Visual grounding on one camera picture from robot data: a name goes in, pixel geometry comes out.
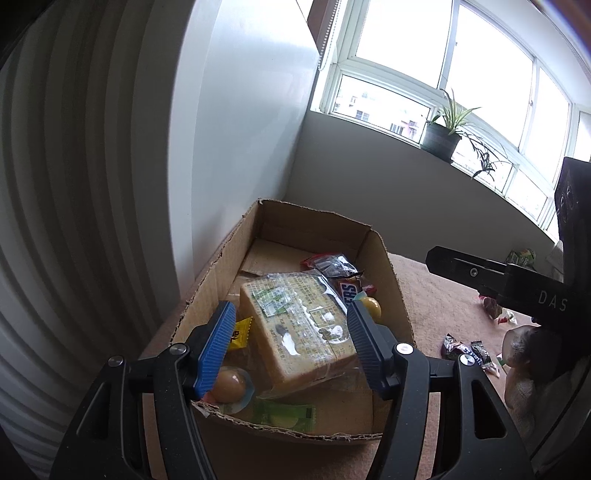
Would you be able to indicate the white cabinet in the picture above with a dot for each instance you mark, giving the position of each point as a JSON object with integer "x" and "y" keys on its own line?
{"x": 240, "y": 115}

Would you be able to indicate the green floral bag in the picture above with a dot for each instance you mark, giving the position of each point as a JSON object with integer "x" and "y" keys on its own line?
{"x": 521, "y": 256}

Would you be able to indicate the yellow jelly cup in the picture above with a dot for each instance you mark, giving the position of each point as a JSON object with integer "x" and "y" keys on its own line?
{"x": 371, "y": 304}

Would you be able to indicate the clear bag of bread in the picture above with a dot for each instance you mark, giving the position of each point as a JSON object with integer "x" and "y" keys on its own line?
{"x": 295, "y": 332}

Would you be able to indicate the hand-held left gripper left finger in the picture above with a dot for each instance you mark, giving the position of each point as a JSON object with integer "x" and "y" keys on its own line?
{"x": 217, "y": 350}

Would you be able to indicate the white framed window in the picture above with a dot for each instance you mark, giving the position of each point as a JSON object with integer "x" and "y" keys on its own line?
{"x": 397, "y": 32}

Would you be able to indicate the small yellow packet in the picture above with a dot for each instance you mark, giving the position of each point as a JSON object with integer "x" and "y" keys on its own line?
{"x": 242, "y": 333}

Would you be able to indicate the pink table cloth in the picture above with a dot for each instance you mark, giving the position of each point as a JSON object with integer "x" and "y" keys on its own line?
{"x": 438, "y": 304}

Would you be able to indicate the lime green snack packet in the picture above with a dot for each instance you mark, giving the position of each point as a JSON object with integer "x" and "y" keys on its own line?
{"x": 286, "y": 413}

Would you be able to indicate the person's right forearm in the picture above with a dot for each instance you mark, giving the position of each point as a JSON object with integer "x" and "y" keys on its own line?
{"x": 526, "y": 397}

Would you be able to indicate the brown cardboard box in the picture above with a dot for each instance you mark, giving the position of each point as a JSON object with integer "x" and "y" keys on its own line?
{"x": 295, "y": 221}

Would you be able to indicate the red snack wrapper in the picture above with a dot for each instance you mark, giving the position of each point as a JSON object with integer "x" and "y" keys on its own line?
{"x": 310, "y": 263}

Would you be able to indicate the potted spider plant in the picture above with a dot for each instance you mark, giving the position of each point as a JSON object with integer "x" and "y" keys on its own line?
{"x": 438, "y": 138}

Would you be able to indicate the brown chocolate bar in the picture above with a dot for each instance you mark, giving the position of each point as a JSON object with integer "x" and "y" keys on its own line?
{"x": 348, "y": 290}

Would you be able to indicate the brown jelly cup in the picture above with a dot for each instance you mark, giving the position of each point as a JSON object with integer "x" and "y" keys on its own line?
{"x": 228, "y": 385}

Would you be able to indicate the clear black snack packet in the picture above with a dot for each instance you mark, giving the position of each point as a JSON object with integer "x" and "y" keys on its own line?
{"x": 334, "y": 265}

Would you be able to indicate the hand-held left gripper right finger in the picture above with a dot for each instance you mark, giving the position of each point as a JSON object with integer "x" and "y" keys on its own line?
{"x": 364, "y": 346}

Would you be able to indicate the blue white candy bar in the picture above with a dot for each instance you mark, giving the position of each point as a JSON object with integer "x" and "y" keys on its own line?
{"x": 480, "y": 353}

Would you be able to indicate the white ribbed panel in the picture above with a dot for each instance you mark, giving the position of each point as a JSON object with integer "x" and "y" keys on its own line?
{"x": 69, "y": 230}

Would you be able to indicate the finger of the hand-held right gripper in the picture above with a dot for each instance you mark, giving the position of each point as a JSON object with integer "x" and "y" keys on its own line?
{"x": 466, "y": 270}

